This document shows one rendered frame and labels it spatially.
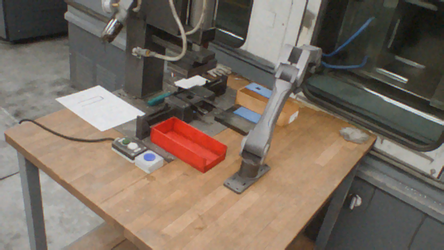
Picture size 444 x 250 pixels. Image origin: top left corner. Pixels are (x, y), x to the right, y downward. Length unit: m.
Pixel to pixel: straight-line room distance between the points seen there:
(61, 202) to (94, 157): 1.20
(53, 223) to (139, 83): 1.07
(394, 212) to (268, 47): 1.00
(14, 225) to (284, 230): 1.64
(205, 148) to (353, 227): 1.02
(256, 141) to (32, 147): 0.74
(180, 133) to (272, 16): 0.83
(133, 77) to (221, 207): 0.75
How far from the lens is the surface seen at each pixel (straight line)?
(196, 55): 1.49
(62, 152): 1.42
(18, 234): 2.43
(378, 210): 2.08
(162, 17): 1.54
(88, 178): 1.30
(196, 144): 1.47
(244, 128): 1.59
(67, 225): 2.43
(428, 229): 2.05
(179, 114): 1.55
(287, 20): 2.01
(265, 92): 1.75
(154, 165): 1.32
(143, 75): 1.69
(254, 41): 2.14
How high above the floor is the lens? 1.73
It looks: 31 degrees down
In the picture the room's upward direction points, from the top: 10 degrees clockwise
